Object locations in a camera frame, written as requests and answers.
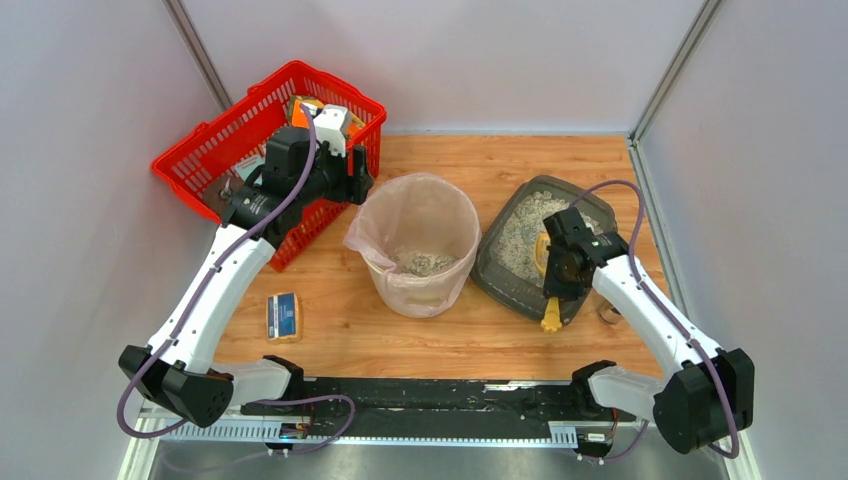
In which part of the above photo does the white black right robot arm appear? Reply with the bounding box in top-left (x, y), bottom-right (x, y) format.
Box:
top-left (543, 207), bottom-right (755, 454)

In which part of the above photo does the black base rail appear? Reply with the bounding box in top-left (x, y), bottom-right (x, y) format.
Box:
top-left (240, 377), bottom-right (635, 440)

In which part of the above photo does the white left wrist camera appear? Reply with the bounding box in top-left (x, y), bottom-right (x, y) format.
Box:
top-left (313, 104), bottom-right (352, 157)

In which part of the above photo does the orange sponge stack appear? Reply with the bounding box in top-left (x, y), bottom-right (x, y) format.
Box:
top-left (286, 95), bottom-right (366, 139)

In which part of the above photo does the white bin with bag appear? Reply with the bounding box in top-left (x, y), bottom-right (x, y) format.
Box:
top-left (343, 173), bottom-right (482, 318)

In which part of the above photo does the yellow litter scoop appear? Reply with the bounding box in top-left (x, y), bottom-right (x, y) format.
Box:
top-left (534, 232), bottom-right (562, 333)

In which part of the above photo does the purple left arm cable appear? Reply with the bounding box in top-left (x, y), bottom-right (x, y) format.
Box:
top-left (116, 99), bottom-right (319, 440)

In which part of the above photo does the drink can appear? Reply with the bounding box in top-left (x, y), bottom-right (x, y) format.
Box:
top-left (596, 301), bottom-right (624, 325)

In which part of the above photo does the grey litter box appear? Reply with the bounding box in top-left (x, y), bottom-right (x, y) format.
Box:
top-left (470, 175), bottom-right (583, 323)

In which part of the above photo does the red shopping basket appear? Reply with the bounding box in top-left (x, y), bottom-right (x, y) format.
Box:
top-left (150, 60), bottom-right (388, 274)

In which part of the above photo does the blue yellow sponge pack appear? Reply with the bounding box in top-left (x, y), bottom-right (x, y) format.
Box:
top-left (266, 292), bottom-right (302, 343)

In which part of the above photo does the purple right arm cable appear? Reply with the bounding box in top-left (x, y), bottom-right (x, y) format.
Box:
top-left (568, 180), bottom-right (741, 461)

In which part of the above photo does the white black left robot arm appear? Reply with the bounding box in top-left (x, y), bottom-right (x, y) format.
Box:
top-left (116, 126), bottom-right (374, 438)

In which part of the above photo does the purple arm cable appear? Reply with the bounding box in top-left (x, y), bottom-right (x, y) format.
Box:
top-left (568, 180), bottom-right (741, 461)
top-left (116, 99), bottom-right (319, 440)

